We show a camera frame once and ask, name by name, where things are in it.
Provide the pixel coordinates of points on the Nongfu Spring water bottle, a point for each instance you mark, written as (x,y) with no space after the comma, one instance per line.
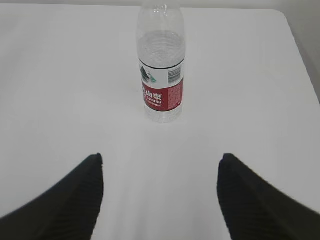
(161,51)

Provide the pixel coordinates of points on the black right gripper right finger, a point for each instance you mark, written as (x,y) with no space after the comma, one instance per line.
(253,209)

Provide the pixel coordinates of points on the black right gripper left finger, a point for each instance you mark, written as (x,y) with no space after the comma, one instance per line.
(67,211)

